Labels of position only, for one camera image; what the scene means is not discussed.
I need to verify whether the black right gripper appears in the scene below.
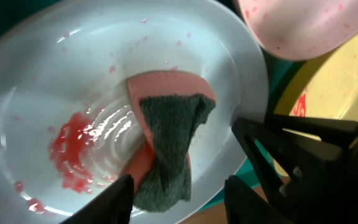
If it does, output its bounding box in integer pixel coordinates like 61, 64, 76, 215
232, 114, 358, 223

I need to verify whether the yellow-green plate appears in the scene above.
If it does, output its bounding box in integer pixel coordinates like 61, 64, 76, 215
272, 23, 358, 178

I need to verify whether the light blue plate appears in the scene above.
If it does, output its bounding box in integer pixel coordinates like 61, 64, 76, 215
0, 1, 269, 223

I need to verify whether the teal plastic tray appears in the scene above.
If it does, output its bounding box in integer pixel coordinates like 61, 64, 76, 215
0, 0, 358, 212

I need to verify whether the orange and green sponge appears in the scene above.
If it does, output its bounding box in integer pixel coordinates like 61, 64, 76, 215
126, 71, 216, 212

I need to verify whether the white plate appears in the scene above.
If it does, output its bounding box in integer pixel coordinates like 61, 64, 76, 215
237, 0, 358, 61

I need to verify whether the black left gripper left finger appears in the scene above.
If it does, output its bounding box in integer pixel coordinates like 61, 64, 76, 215
62, 174, 134, 224

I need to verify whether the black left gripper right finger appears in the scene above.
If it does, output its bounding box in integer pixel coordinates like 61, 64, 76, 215
224, 175, 292, 224

